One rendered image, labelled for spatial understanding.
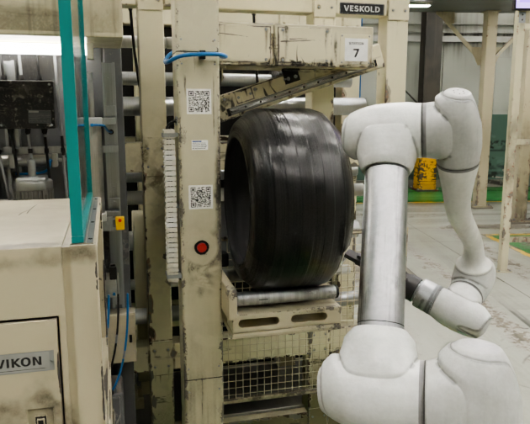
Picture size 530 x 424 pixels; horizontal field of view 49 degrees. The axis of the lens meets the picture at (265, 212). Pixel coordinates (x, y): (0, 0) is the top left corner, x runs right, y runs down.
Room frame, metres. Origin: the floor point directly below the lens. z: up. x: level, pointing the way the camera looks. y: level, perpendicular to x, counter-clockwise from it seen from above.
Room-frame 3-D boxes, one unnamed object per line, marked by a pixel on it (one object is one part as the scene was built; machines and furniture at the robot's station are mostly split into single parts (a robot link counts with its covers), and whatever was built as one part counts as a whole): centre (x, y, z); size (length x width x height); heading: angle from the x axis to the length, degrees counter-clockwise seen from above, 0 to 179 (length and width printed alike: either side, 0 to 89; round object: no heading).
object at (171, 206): (1.81, 0.29, 1.19); 0.05 x 0.04 x 0.48; 15
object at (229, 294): (1.90, 0.14, 0.90); 0.40 x 0.03 x 0.10; 15
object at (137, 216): (2.64, 0.57, 0.61); 0.33 x 0.06 x 0.86; 15
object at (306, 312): (1.81, -0.06, 0.84); 0.36 x 0.09 x 0.06; 105
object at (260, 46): (2.26, -0.07, 1.71); 0.61 x 0.25 x 0.15; 105
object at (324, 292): (1.81, -0.07, 0.90); 0.35 x 0.05 x 0.05; 105
